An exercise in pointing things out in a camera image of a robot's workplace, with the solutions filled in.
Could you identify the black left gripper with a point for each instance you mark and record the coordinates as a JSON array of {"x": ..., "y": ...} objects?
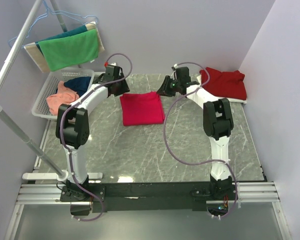
[{"x": 125, "y": 88}]

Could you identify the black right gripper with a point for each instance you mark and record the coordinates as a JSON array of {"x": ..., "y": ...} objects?
[{"x": 163, "y": 89}]

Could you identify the pink red t-shirt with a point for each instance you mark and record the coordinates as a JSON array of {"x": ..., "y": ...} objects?
[{"x": 141, "y": 109}]

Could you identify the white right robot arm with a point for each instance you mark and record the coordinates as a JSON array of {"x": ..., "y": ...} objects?
[{"x": 217, "y": 125}]

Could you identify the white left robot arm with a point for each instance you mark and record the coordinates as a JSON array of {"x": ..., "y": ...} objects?
[{"x": 73, "y": 130}]

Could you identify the white folded t-shirt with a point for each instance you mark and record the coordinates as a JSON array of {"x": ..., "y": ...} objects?
[{"x": 232, "y": 100}]

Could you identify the navy t-shirt in basket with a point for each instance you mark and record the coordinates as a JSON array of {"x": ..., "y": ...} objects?
[{"x": 80, "y": 85}]

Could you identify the dark red folded t-shirt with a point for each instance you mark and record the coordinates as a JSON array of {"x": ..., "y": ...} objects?
[{"x": 227, "y": 84}]

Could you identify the teal hanging towel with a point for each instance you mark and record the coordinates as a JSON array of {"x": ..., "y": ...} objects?
[{"x": 60, "y": 35}]

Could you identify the salmon t-shirt in basket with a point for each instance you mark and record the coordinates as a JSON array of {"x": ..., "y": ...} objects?
[{"x": 64, "y": 95}]

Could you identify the green hanging towel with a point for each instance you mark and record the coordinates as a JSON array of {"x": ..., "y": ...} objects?
[{"x": 87, "y": 52}]

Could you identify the white laundry basket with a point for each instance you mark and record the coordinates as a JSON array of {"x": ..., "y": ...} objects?
[{"x": 40, "y": 107}]

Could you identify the beige hanging towel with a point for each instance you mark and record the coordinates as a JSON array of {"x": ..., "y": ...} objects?
[{"x": 38, "y": 58}]

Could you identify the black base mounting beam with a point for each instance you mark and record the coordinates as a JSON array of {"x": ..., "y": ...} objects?
[{"x": 148, "y": 196}]

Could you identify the aluminium rail frame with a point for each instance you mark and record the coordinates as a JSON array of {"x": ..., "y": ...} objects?
[{"x": 248, "y": 192}]

